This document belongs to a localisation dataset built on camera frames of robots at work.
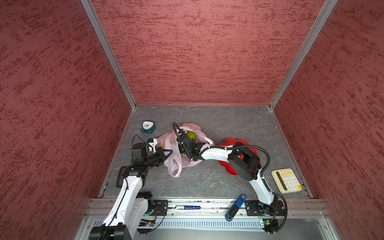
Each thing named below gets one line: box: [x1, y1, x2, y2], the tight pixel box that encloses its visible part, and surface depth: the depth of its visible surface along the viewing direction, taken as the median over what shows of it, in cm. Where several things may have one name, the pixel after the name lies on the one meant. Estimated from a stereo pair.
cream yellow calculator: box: [271, 168, 302, 194], surface depth 83 cm
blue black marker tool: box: [225, 193, 247, 222], surface depth 74 cm
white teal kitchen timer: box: [140, 121, 156, 136], surface depth 105 cm
